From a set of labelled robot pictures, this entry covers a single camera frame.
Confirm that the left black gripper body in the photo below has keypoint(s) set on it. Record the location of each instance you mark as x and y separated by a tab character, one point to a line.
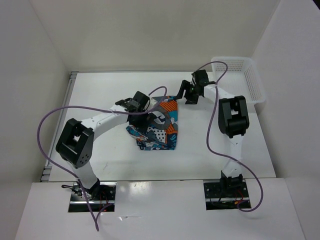
140	122

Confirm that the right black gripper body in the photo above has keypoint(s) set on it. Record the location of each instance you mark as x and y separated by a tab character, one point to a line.
192	91

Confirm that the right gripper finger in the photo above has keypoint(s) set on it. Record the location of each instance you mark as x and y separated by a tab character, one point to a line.
192	99
184	90

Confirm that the colourful patterned shorts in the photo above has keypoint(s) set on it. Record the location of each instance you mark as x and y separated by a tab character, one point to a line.
160	130

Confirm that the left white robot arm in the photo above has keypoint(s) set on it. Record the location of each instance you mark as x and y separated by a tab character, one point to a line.
76	141

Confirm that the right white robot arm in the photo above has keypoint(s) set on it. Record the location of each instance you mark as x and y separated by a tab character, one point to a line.
232	119

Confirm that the white perforated plastic basket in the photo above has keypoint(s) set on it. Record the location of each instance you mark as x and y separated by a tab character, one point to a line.
241	78

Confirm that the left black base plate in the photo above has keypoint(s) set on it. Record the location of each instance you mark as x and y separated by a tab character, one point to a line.
104	201

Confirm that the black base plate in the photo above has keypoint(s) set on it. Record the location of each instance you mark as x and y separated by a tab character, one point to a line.
104	201
216	199

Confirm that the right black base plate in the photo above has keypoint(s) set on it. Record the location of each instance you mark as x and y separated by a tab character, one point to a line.
216	199

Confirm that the aluminium table edge rail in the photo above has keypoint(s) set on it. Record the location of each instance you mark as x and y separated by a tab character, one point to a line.
45	176

